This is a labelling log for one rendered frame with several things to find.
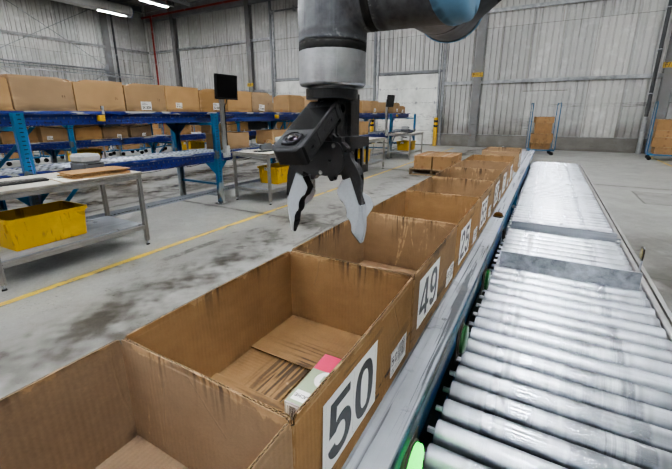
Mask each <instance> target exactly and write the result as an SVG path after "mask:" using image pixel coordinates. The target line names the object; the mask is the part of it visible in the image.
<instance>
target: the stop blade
mask: <svg viewBox="0 0 672 469"><path fill-rule="evenodd" d="M499 266H502V267H507V268H513V269H519V270H524V271H530V272H535V273H541V274H546V275H552V276H557V277H563V278H569V279H574V280H580V281H585V282H591V283H596V284H602V285H607V286H613V287H619V288H624V289H630V290H635V291H639V287H640V283H641V279H642V275H643V273H640V272H634V271H628V270H622V269H615V268H609V267H603V266H597V265H591V264H584V263H578V262H572V261H566V260H559V259H553V258H547V257H541V256H535V255H528V254H522V253H516V252H510V251H503V250H501V253H500V261H499Z"/></svg>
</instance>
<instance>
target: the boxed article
mask: <svg viewBox="0 0 672 469"><path fill-rule="evenodd" d="M341 360H342V359H339V358H336V357H333V356H330V355H327V354H325V355H324V356H323V357H322V359H321V360H320V361H319V362H318V363H317V364H316V365H315V366H314V368H313V369H312V370H311V371H310V372H309V373H308V374H307V376H306V377H305V378H304V379H303V380H302V381H301V382H300V383H299V385H298V386H297V387H296V388H295V389H294V390H293V391H292V393H291V394H290V395H289V396H288V397H287V398H286V399H285V401H284V403H285V413H287V414H289V416H290V417H291V418H292V420H293V416H294V414H295V412H296V411H297V410H298V408H299V407H300V406H301V405H302V404H303V403H304V402H305V401H306V399H307V398H308V397H309V396H310V395H311V394H312V393H313V391H314V390H315V389H316V388H317V387H318V386H319V385H320V384H321V382H322V381H323V380H324V379H325V378H326V377H327V376H328V375H329V373H330V372H331V371H332V370H333V369H334V368H335V367H336V365H337V364H338V363H339V362H340V361H341Z"/></svg>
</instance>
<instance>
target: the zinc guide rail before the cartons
mask: <svg viewBox="0 0 672 469"><path fill-rule="evenodd" d="M533 153H534V150H530V151H529V153H528V155H527V156H526V158H525V160H524V162H523V163H522V165H521V167H520V169H519V170H518V172H517V174H516V175H515V177H514V179H513V181H512V182H511V184H510V186H509V187H508V189H507V191H506V193H505V194H504V196H503V198H502V200H501V201H500V203H499V205H498V206H497V208H496V210H495V212H501V213H502V214H503V216H504V217H505V215H506V212H507V210H508V208H509V206H510V203H511V201H512V199H513V197H514V195H515V192H516V190H517V188H518V186H519V184H520V181H521V179H522V177H523V175H524V173H525V170H526V168H527V166H528V164H529V162H530V159H531V157H532V155H533ZM495 212H494V213H495ZM494 213H493V214H494ZM504 217H503V218H496V217H493V215H492V217H491V219H490V220H489V222H488V224H487V225H486V227H485V229H484V231H483V232H482V234H481V236H480V237H479V239H478V241H477V243H476V244H475V246H474V248H473V250H472V251H471V253H470V255H469V256H468V258H467V260H466V262H465V263H464V265H463V267H462V269H461V270H460V272H459V274H458V275H457V277H456V279H455V281H454V282H453V284H452V286H451V287H450V289H449V291H448V293H447V294H446V296H445V298H444V300H443V301H442V303H441V305H440V306H439V308H438V310H437V312H436V313H435V315H434V317H433V319H432V320H431V322H430V324H429V325H428V327H427V329H426V331H425V332H424V334H423V336H422V337H421V339H420V341H419V343H418V344H417V346H416V348H415V350H414V351H413V353H412V355H411V356H410V358H409V360H408V362H407V363H406V365H405V367H404V369H403V370H402V372H401V374H400V375H399V377H398V379H397V381H396V382H395V384H394V386H393V387H392V389H391V391H390V393H389V394H388V396H387V398H386V400H385V401H384V403H383V405H382V406H381V408H380V410H379V412H378V413H377V415H376V417H375V419H374V420H373V422H372V424H371V425H370V427H369V429H368V431H367V432H366V434H365V436H364V437H363V439H362V441H361V443H360V444H359V446H358V448H357V450H356V451H355V453H354V455H353V456H352V458H351V460H350V462H349V463H348V465H347V467H346V469H390V468H391V466H392V464H393V461H394V459H395V457H396V455H397V453H398V450H399V448H400V446H401V444H402V442H403V439H404V437H405V435H406V433H407V431H408V428H409V426H410V424H411V422H412V420H413V417H414V415H415V413H416V411H417V409H418V406H419V404H420V402H421V400H422V397H423V395H424V393H425V391H426V389H427V386H428V384H429V382H430V380H431V378H432V375H433V373H434V371H435V369H436V367H437V364H438V362H439V360H440V358H441V356H442V353H443V351H444V349H445V347H446V345H447V342H448V340H449V338H450V336H451V334H452V331H453V329H454V327H455V325H456V323H457V320H458V318H459V316H460V314H461V312H462V309H463V307H464V305H465V303H466V300H467V298H468V296H469V294H470V292H471V289H472V287H473V285H474V283H475V281H476V278H477V276H478V274H479V272H480V270H481V267H482V265H483V263H484V261H485V259H486V256H487V254H488V252H489V250H490V248H491V245H492V243H493V241H494V239H495V237H496V234H497V232H498V230H499V228H500V226H501V223H502V221H503V219H504Z"/></svg>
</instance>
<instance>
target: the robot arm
mask: <svg viewBox="0 0 672 469"><path fill-rule="evenodd" d="M500 1H501V0H298V28H299V85H300V86H301V87H304V88H309V89H306V100H314V101H316V102H309V103H308V104H307V106H306V107H305V108H304V109H303V111H302V112H301V113H300V114H299V115H298V117H297V118H296V119H295V120H294V121H293V123H292V124H291V125H290V126H289V128H288V129H287V130H286V131H285V132H284V134H283V135H282V136H281V137H280V138H279V140H278V141H277V142H276V143H275V145H274V146H273V147H272V149H273V151H274V154H275V156H276V158H277V160H278V162H279V164H280V165H290V166H289V169H288V174H287V196H288V200H287V203H288V213H289V219H290V224H291V229H292V230H293V231H296V230H297V227H298V225H299V222H300V216H301V211H302V210H303V209H304V207H305V205H306V204H307V203H309V202H310V201H311V200H312V199H313V197H314V195H315V192H316V190H315V189H314V188H313V182H314V179H316V178H318V177H319V176H320V175H321V176H328V178H329V180H330V181H335V180H337V177H338V175H342V179H343V180H342V182H341V183H340V185H339V187H338V189H337V194H338V196H339V199H340V200H341V201H342V202H343V203H344V205H345V207H346V216H347V218H348V220H349V221H350V224H351V233H352V234H353V236H354V237H355V238H356V239H357V241H358V242H359V243H362V242H364V238H365V234H366V226H367V221H366V220H367V216H368V214H369V213H370V212H371V210H372V208H373V203H372V200H371V198H370V196H369V195H367V194H365V193H363V187H364V175H363V172H366V171H368V152H369V136H359V105H360V95H359V94H358V90H356V89H359V88H363V87H364V86H365V85H366V48H367V33H370V32H378V31H389V30H399V29H409V28H415V29H417V30H418V31H420V32H422V33H424V34H425V35H426V36H427V37H428V38H430V39H431V40H433V41H436V42H439V43H453V42H457V41H460V40H462V39H464V38H466V37H467V36H468V35H470V34H471V33H472V32H473V31H474V30H475V29H476V28H477V26H478V25H479V23H480V21H481V19H482V17H483V16H484V15H485V14H487V13H488V12H489V11H490V10H491V9H492V8H493V7H495V6H496V5H497V4H498V3H499V2H500ZM365 146H366V158H365V164H363V147H365ZM359 148H360V158H359V159H358V149H359Z"/></svg>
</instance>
